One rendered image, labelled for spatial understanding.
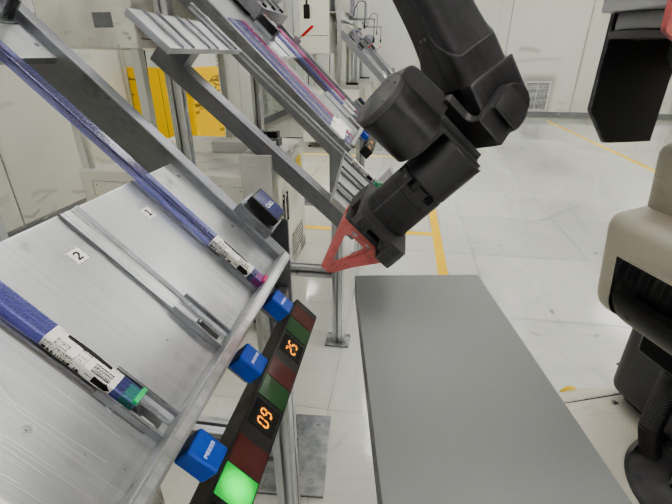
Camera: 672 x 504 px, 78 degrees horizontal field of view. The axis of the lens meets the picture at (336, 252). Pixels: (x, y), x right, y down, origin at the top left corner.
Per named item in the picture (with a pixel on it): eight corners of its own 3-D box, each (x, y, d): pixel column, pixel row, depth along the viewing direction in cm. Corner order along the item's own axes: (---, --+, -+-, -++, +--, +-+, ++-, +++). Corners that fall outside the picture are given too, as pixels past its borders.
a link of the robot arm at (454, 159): (496, 172, 39) (478, 150, 44) (451, 123, 37) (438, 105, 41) (439, 218, 42) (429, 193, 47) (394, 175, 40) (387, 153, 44)
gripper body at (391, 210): (347, 223, 41) (402, 173, 38) (358, 192, 50) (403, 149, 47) (392, 266, 42) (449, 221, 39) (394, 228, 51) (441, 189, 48)
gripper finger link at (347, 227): (299, 259, 47) (358, 205, 43) (312, 234, 53) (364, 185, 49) (342, 297, 48) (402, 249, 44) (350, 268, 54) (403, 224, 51)
